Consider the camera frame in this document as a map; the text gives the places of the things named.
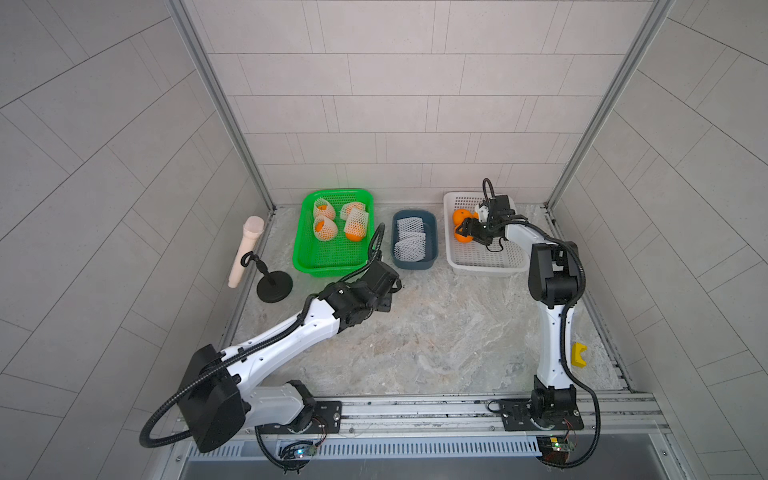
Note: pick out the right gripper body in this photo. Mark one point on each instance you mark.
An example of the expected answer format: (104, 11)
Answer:
(485, 232)

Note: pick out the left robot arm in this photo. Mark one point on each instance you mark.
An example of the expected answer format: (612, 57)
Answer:
(222, 392)

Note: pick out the right green circuit board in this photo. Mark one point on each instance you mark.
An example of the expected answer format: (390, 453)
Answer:
(556, 449)

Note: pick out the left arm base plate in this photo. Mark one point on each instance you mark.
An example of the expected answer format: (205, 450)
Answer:
(323, 417)

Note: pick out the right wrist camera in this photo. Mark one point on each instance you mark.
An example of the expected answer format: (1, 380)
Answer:
(482, 213)

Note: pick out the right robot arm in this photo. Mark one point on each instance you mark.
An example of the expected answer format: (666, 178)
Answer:
(556, 281)

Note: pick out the yellow plastic block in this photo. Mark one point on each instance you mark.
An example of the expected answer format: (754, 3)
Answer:
(577, 355)

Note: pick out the white plastic basket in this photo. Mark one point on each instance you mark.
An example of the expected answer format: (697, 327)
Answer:
(473, 258)

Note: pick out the dark blue plastic tub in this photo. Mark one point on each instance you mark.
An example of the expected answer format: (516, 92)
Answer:
(430, 229)

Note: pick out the white foam net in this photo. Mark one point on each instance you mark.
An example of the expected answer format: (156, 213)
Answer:
(411, 250)
(411, 235)
(410, 225)

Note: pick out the green circuit board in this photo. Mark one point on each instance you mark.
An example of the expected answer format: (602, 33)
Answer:
(299, 450)
(556, 449)

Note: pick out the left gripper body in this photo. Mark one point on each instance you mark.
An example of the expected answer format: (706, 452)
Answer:
(380, 304)

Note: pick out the beige microphone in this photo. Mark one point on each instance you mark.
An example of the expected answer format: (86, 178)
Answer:
(252, 229)

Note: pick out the green plastic basket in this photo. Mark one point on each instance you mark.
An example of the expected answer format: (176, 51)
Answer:
(322, 248)

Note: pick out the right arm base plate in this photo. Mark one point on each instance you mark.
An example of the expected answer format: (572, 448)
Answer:
(535, 416)

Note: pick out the left green circuit board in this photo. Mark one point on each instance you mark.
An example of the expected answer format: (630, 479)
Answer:
(299, 450)

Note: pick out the aluminium rail frame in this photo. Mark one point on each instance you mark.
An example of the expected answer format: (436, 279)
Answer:
(635, 436)

